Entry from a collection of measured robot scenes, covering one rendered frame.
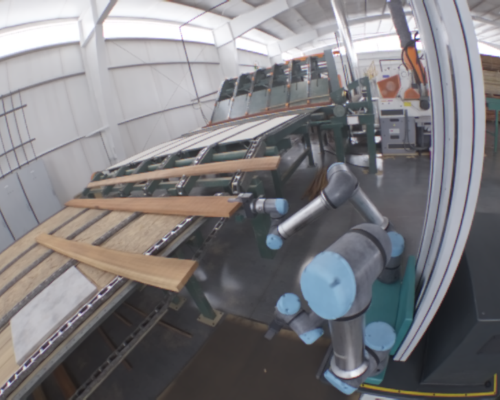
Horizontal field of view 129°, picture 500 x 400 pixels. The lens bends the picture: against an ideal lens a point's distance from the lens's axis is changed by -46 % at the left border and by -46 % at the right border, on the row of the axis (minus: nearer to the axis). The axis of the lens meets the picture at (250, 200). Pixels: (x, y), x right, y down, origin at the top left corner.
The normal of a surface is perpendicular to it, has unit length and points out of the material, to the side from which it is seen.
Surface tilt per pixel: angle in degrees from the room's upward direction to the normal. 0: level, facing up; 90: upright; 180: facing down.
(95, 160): 87
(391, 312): 0
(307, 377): 0
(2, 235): 90
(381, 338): 7
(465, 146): 90
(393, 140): 90
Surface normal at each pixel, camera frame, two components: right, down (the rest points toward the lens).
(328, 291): -0.85, 0.28
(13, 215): 0.86, 0.00
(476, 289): -0.23, -0.88
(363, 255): 0.11, -0.59
